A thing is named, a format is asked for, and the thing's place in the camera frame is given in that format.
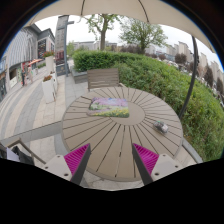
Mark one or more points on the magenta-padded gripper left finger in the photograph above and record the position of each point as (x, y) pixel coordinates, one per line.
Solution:
(75, 160)

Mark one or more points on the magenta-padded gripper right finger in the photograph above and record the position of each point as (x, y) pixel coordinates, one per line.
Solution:
(146, 160)

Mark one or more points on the floral print mouse pad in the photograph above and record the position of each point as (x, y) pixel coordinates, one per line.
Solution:
(108, 107)

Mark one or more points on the dark metal chair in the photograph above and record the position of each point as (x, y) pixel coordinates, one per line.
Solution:
(23, 156)

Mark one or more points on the white planter with flowers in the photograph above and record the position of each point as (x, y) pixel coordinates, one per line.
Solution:
(54, 81)
(48, 91)

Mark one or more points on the brown slatted wooden chair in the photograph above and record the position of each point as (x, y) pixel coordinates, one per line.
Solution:
(102, 79)

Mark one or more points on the tall white flower planter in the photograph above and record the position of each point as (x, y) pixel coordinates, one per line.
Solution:
(50, 65)

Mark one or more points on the person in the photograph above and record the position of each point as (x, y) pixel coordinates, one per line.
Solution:
(23, 76)

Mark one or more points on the dark curved umbrella pole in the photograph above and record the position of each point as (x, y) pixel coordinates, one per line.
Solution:
(194, 66)

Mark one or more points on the distant apartment buildings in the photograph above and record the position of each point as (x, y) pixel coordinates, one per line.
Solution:
(206, 66)

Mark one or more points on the grey storefront building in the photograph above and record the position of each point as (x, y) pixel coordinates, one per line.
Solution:
(20, 50)

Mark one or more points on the grey sign pillar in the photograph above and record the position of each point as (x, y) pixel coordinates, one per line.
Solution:
(61, 36)

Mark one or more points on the sparse-leaved tree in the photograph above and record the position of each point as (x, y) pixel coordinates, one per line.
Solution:
(102, 36)

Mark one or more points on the round-crowned green tree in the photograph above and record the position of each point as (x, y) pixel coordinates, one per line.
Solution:
(143, 33)

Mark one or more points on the beige patio umbrella canopy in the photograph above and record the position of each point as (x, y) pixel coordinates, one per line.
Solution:
(100, 6)

